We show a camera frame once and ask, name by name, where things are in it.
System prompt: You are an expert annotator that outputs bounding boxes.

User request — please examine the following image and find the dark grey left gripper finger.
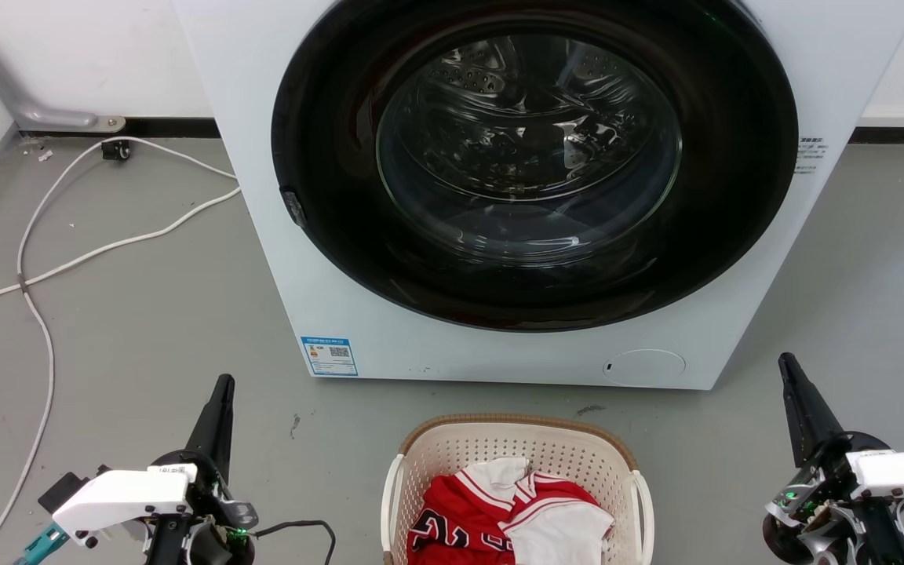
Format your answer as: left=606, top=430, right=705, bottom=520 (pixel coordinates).
left=184, top=374, right=236, bottom=483

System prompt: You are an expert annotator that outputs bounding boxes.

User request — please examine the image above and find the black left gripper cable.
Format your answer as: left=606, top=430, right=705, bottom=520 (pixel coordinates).
left=253, top=519, right=337, bottom=565

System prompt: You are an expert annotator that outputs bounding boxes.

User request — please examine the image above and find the grey printed warning label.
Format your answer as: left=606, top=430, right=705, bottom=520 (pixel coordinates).
left=793, top=137, right=829, bottom=176

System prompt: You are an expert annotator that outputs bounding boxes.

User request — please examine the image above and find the white front-load washing machine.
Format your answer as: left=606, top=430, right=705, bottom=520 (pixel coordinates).
left=172, top=0, right=904, bottom=391

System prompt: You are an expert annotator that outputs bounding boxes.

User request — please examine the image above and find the thin white cable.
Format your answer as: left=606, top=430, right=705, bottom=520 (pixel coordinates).
left=0, top=137, right=239, bottom=564

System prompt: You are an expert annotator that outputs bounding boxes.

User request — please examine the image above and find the black round washer door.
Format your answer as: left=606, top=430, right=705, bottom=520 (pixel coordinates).
left=271, top=0, right=800, bottom=333

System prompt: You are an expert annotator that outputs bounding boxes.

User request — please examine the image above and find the thick white cable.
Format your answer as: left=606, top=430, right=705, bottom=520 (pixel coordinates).
left=0, top=186, right=242, bottom=329

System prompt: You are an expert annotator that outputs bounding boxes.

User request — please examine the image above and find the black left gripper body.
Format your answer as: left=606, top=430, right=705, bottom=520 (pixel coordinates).
left=143, top=450, right=259, bottom=565

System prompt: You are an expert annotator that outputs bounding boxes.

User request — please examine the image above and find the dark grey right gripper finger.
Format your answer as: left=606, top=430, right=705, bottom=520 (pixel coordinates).
left=778, top=352, right=846, bottom=469

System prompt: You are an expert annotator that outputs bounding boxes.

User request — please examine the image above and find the round white filter cover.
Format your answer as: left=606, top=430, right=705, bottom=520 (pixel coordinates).
left=603, top=348, right=687, bottom=386

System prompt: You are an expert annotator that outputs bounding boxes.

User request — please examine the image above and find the white garment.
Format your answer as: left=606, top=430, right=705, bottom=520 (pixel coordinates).
left=461, top=457, right=615, bottom=565

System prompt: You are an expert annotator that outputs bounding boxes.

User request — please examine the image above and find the blue energy label sticker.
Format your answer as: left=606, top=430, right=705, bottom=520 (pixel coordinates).
left=300, top=337, right=359, bottom=377

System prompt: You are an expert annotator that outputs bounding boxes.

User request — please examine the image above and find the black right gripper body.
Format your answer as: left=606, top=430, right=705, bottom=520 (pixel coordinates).
left=761, top=431, right=904, bottom=565

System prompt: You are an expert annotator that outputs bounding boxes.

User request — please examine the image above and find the grey wall pipe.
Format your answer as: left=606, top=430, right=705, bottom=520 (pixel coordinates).
left=0, top=0, right=126, bottom=133

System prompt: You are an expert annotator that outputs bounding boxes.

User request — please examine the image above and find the red basketball jersey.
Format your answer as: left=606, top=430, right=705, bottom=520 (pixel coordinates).
left=407, top=470, right=600, bottom=565

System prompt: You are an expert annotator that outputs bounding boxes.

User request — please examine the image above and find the beige plastic laundry basket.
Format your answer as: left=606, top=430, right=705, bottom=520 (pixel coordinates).
left=380, top=414, right=655, bottom=565

